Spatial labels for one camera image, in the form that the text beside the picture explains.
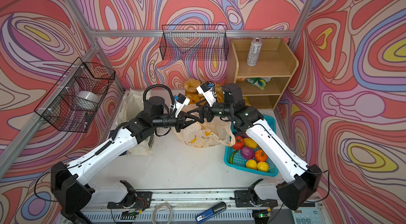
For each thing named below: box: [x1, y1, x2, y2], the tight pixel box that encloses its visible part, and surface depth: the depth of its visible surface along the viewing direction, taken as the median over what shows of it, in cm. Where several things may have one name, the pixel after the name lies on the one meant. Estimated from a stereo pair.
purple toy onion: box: [241, 145, 255, 160], surface depth 86 cm
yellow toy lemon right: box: [256, 161, 270, 173], surface depth 80 cm
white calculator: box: [290, 201, 325, 224], surface depth 69 cm
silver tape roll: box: [73, 90, 100, 111], surface depth 74 cm
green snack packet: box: [245, 77, 272, 91], surface depth 100 cm
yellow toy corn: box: [243, 137, 258, 150], surface depth 88 cm
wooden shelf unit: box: [224, 38, 299, 110], surface depth 91 cm
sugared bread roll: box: [183, 78, 201, 93], surface depth 113 cm
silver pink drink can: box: [246, 36, 263, 67], surface depth 82 cm
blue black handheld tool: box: [195, 201, 227, 224], surface depth 68 cm
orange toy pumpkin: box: [254, 148, 269, 163], surface depth 84 cm
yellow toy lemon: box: [245, 159, 258, 170], surface depth 82 cm
